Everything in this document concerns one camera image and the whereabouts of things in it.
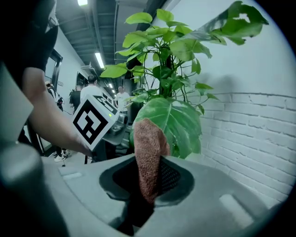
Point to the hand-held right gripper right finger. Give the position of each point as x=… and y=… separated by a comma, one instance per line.
x=208, y=203

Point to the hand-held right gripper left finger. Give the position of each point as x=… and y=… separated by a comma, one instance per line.
x=88, y=185

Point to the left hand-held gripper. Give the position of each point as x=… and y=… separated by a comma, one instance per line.
x=90, y=121

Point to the brown object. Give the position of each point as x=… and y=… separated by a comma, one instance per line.
x=148, y=148

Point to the green leafy potted plant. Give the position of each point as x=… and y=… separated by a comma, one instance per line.
x=175, y=122

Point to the person's left forearm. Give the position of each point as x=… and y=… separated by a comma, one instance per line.
x=46, y=115

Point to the grey ceiling pipe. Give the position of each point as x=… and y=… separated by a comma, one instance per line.
x=115, y=34

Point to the person's black clothing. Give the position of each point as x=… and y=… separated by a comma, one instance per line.
x=27, y=34

